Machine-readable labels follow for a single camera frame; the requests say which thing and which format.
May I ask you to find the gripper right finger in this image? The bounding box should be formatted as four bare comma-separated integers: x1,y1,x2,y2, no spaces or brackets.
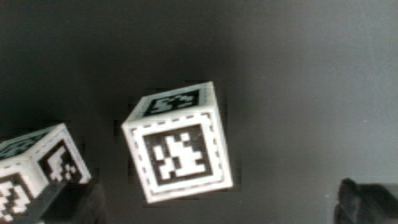
334,178,398,224

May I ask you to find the white tagged cube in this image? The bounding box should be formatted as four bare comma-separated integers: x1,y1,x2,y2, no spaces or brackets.
0,123,91,224
123,82,233,203

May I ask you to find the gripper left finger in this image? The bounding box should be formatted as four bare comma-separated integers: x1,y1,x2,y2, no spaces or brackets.
16,181,109,224

